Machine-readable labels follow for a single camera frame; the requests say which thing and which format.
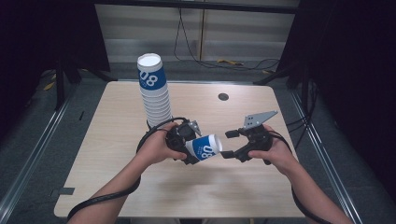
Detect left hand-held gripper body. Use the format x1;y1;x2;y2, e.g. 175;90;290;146
164;119;204;160

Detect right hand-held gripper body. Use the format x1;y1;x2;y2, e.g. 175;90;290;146
236;110;279;164

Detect blue white paper cup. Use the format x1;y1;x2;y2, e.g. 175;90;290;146
184;133;224;161

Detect stack of paper cups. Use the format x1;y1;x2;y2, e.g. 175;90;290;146
136;52;173;129

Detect person's right hand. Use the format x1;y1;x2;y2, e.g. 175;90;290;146
247;124;300;176

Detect person's left hand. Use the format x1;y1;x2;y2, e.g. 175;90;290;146
135;121;189;166

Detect black metal stand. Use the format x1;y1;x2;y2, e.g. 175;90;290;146
252;66;309;91
53;59;119;112

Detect yellow tape strip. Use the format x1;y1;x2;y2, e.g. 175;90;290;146
217;58;246;67

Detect grey floor tape patch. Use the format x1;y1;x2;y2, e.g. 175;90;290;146
50;186;76;197

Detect dark curtain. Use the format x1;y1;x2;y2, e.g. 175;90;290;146
276;0;396;200
0;0;111;141

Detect black overhead beam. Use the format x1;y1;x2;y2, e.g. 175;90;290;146
92;0;301;15

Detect black floor cables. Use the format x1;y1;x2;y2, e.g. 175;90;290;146
285;78;319;149

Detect metal floor rail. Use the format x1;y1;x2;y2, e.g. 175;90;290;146
0;82;82;218
289;90;363;224

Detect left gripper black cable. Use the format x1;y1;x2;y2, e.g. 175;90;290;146
66;116;191;222

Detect black hanging wall cable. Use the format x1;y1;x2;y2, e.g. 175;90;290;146
173;7;281;72

